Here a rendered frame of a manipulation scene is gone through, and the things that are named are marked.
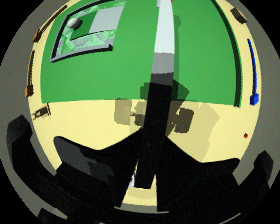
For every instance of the green flat mat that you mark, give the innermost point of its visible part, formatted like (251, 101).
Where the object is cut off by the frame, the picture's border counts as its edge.
(204, 60)

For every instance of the blue golf putter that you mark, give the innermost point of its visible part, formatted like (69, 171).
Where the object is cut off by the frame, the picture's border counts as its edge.
(253, 98)

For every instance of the wooden mallet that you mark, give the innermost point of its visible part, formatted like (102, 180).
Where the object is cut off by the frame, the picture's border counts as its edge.
(29, 89)
(40, 32)

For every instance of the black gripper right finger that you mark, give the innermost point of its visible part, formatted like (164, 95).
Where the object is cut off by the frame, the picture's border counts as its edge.
(177, 172)

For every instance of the small brown cube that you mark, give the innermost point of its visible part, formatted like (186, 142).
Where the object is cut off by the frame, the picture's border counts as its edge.
(238, 16)

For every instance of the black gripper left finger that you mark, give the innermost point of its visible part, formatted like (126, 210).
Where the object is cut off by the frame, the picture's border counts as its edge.
(115, 165)

